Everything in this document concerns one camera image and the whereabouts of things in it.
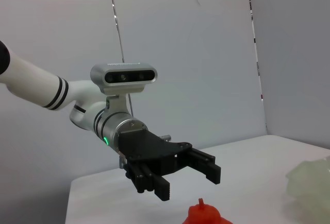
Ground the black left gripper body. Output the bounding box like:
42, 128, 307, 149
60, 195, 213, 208
117, 128, 193, 175

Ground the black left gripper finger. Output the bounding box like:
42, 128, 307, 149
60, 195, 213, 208
125, 160, 171, 202
177, 148, 222, 185

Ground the red-orange fruit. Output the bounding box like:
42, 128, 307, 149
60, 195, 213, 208
181, 197, 234, 224

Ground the clear glass fruit plate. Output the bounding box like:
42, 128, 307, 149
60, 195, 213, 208
286, 154, 330, 209

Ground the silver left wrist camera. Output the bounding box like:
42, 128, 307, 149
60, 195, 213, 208
90, 63, 158, 111

